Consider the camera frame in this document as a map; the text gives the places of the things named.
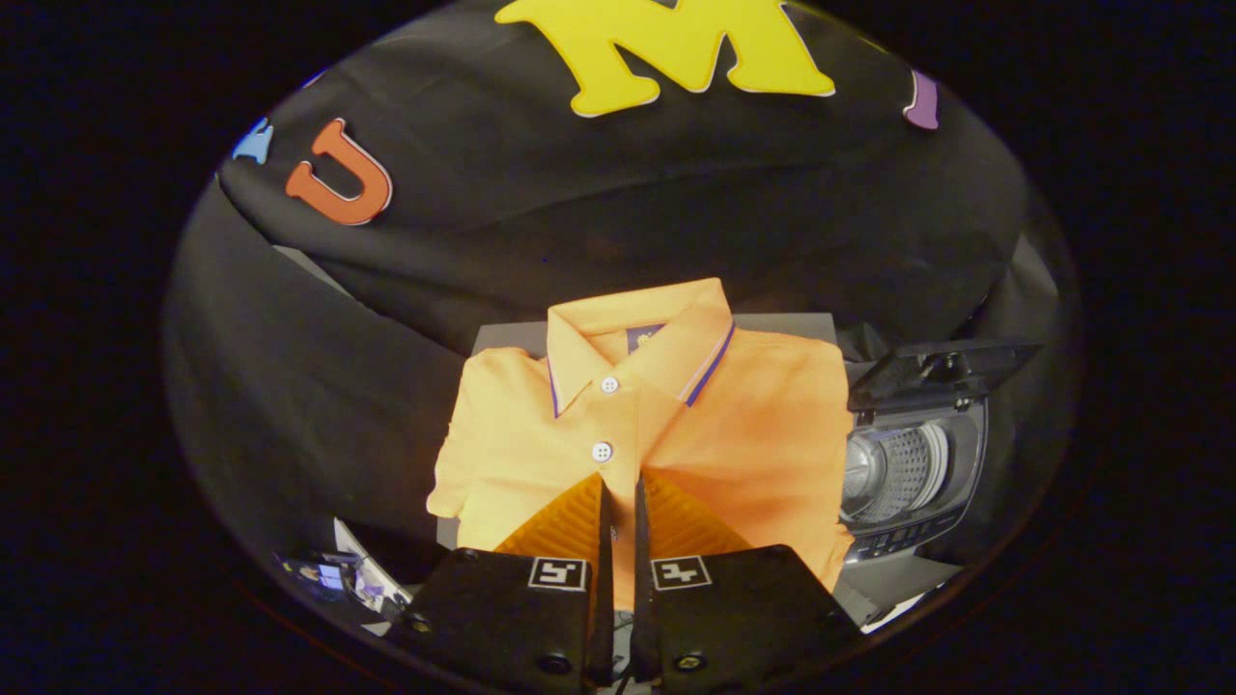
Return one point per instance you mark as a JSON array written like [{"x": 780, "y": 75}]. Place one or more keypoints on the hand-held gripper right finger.
[{"x": 643, "y": 579}]

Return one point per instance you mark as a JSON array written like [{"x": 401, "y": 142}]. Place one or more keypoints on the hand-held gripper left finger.
[{"x": 604, "y": 579}]

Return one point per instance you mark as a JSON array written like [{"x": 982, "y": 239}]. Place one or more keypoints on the orange polo shirt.
[{"x": 753, "y": 434}]

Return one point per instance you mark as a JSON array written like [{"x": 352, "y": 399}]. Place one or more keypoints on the grey washing machine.
[{"x": 951, "y": 483}]

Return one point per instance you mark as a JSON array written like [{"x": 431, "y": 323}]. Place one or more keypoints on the light grey cabinet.
[{"x": 502, "y": 338}]

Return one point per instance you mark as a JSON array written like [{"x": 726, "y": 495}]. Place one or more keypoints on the black backdrop cloth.
[{"x": 579, "y": 212}]

